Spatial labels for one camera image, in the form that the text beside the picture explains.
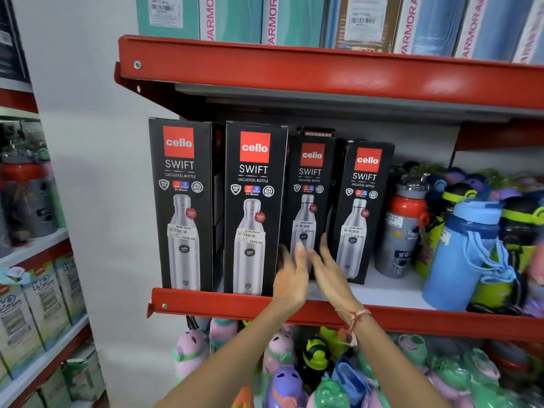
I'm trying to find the person's right hand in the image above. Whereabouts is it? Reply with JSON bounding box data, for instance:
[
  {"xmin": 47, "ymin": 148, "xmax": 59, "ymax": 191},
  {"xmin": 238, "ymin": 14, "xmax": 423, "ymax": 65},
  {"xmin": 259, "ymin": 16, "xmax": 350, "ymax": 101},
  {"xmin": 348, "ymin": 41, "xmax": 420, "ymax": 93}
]
[{"xmin": 308, "ymin": 233, "xmax": 365, "ymax": 314}]

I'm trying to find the person's left hand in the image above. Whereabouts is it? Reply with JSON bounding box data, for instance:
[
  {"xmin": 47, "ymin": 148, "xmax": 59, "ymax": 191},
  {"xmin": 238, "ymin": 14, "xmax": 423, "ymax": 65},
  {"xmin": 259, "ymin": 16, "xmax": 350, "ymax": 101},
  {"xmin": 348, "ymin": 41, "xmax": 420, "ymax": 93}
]
[{"xmin": 272, "ymin": 242, "xmax": 310, "ymax": 315}]

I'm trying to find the person's left forearm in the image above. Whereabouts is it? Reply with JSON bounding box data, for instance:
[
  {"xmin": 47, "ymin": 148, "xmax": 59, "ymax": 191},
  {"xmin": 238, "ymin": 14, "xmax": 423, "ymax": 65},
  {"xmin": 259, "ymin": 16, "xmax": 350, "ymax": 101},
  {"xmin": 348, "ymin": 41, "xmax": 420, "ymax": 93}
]
[{"xmin": 155, "ymin": 305, "xmax": 307, "ymax": 408}]

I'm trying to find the person's right forearm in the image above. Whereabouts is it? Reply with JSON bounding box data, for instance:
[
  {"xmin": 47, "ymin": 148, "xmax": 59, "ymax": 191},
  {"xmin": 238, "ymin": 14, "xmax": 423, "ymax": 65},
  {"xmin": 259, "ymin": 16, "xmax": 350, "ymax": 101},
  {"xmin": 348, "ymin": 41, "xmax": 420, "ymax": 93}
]
[{"xmin": 337, "ymin": 309, "xmax": 452, "ymax": 408}]

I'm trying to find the small black steel bottle box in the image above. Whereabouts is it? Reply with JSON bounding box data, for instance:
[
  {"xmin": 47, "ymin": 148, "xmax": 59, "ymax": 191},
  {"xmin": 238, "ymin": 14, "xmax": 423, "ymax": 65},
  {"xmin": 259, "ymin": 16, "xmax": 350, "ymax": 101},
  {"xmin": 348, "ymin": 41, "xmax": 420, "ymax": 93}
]
[
  {"xmin": 329, "ymin": 141, "xmax": 396, "ymax": 286},
  {"xmin": 280, "ymin": 133, "xmax": 337, "ymax": 280}
]

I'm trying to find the large black steel bottle box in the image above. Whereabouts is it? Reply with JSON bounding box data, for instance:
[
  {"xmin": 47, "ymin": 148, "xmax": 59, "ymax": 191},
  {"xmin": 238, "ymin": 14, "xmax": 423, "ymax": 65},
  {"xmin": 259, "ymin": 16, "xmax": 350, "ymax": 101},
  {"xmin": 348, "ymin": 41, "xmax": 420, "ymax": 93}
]
[
  {"xmin": 224, "ymin": 121, "xmax": 290, "ymax": 297},
  {"xmin": 148, "ymin": 118, "xmax": 225, "ymax": 292}
]

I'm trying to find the grey bottle with red lid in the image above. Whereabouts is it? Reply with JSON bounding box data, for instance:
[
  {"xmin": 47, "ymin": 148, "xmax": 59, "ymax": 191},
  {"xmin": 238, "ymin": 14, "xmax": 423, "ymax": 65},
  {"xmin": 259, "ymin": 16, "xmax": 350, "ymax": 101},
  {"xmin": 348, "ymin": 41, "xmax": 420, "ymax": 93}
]
[{"xmin": 374, "ymin": 174, "xmax": 430, "ymax": 279}]

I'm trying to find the red metal shelf board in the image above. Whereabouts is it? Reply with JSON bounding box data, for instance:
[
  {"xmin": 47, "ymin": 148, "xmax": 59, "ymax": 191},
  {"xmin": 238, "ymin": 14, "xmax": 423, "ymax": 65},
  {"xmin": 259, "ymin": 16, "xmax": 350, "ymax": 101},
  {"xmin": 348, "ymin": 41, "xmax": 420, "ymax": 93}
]
[
  {"xmin": 146, "ymin": 261, "xmax": 544, "ymax": 342},
  {"xmin": 114, "ymin": 35, "xmax": 544, "ymax": 152}
]

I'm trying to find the pile of children's animal bottles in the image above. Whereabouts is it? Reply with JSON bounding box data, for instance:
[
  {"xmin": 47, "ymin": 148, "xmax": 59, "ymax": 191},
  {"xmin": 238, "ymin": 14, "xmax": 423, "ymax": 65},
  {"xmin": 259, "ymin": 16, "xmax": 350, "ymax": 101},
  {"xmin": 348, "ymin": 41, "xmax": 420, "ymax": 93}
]
[{"xmin": 172, "ymin": 316, "xmax": 544, "ymax": 408}]

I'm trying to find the black box with red print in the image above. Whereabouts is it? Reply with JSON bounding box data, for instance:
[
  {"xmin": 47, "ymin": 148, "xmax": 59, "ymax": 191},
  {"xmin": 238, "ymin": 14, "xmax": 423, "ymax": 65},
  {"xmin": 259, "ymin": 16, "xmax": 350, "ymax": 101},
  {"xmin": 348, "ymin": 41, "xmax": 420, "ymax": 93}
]
[{"xmin": 297, "ymin": 126, "xmax": 337, "ymax": 139}]

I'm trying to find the row of colourful flasks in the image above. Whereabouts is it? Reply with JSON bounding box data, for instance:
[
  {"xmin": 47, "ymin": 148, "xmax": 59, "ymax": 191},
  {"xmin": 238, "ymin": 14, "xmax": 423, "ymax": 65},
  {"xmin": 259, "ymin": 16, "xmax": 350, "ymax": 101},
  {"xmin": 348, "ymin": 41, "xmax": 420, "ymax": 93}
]
[{"xmin": 391, "ymin": 160, "xmax": 544, "ymax": 209}]

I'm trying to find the white green bottle carton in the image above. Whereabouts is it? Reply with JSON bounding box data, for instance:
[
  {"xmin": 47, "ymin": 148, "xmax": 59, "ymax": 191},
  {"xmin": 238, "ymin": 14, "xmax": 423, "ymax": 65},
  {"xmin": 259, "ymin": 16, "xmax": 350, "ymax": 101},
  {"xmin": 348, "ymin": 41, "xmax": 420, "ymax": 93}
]
[
  {"xmin": 53, "ymin": 254, "xmax": 88, "ymax": 326},
  {"xmin": 21, "ymin": 262, "xmax": 72, "ymax": 350},
  {"xmin": 0, "ymin": 284, "xmax": 46, "ymax": 379}
]

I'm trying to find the teal carton box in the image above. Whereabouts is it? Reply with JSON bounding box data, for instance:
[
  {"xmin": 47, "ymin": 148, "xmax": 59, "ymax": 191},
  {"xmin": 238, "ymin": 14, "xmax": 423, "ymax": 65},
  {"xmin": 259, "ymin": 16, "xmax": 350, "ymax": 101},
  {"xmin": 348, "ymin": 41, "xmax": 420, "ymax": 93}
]
[
  {"xmin": 199, "ymin": 0, "xmax": 264, "ymax": 44},
  {"xmin": 261, "ymin": 0, "xmax": 327, "ymax": 48},
  {"xmin": 135, "ymin": 0, "xmax": 201, "ymax": 41}
]

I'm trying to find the green patterned carton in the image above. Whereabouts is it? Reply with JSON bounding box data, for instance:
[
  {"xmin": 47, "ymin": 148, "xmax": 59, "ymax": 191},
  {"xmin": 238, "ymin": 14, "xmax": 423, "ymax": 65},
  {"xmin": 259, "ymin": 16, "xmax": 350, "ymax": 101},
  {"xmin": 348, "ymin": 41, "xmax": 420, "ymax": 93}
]
[
  {"xmin": 61, "ymin": 349, "xmax": 106, "ymax": 403},
  {"xmin": 37, "ymin": 369, "xmax": 72, "ymax": 408}
]

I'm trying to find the brown carton box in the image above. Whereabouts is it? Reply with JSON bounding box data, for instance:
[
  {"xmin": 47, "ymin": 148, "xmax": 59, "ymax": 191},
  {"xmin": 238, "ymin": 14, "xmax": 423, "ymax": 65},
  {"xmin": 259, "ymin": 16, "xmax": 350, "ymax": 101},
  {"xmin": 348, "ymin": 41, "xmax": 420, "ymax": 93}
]
[{"xmin": 335, "ymin": 0, "xmax": 403, "ymax": 53}]

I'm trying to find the red and white side rack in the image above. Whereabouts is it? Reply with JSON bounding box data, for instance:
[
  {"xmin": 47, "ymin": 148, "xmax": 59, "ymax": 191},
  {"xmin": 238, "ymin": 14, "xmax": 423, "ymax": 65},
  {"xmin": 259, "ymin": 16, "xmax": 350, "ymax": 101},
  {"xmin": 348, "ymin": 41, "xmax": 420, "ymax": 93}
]
[{"xmin": 0, "ymin": 76, "xmax": 110, "ymax": 408}]

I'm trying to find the light blue carton box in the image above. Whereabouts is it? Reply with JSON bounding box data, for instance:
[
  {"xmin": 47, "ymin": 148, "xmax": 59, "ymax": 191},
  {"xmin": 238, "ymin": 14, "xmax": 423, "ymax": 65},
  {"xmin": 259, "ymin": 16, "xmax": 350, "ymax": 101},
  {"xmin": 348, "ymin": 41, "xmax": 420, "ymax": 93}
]
[
  {"xmin": 454, "ymin": 0, "xmax": 534, "ymax": 62},
  {"xmin": 512, "ymin": 0, "xmax": 544, "ymax": 65},
  {"xmin": 393, "ymin": 0, "xmax": 470, "ymax": 58}
]

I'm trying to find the group of printed grey bottles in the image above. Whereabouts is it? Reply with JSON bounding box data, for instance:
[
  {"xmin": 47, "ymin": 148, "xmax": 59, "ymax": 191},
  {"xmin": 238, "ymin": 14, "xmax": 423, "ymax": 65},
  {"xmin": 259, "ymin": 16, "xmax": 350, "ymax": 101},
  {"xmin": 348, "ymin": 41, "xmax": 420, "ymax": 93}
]
[{"xmin": 0, "ymin": 120, "xmax": 68, "ymax": 256}]

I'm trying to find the dark carton box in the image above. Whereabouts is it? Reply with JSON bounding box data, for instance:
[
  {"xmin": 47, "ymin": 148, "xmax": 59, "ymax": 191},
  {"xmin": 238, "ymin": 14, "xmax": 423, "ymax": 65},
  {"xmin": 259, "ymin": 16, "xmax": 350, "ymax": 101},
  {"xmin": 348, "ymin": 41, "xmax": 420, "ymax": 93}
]
[{"xmin": 0, "ymin": 0, "xmax": 31, "ymax": 84}]

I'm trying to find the red thread bracelet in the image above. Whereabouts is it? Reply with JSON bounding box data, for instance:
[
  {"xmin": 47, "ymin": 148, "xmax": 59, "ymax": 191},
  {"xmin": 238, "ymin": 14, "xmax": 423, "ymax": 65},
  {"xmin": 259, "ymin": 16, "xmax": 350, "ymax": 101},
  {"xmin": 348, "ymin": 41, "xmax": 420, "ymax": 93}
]
[{"xmin": 335, "ymin": 308, "xmax": 372, "ymax": 347}]

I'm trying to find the blue bottle with strap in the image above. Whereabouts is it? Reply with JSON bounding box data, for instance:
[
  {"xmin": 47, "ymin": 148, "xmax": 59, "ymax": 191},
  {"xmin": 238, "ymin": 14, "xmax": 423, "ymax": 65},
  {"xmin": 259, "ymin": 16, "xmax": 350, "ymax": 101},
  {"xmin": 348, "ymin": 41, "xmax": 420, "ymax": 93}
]
[{"xmin": 422, "ymin": 199, "xmax": 517, "ymax": 313}]

